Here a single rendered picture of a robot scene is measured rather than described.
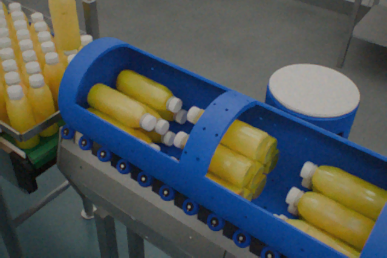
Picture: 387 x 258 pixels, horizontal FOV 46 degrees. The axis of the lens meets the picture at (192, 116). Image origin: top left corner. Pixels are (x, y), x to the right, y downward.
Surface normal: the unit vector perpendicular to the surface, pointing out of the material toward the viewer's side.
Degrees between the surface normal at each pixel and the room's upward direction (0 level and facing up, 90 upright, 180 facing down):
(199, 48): 0
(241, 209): 84
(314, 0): 76
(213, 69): 0
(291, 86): 0
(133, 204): 70
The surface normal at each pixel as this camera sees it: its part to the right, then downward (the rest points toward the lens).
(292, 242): -0.59, 0.45
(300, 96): 0.04, -0.77
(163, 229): -0.55, 0.20
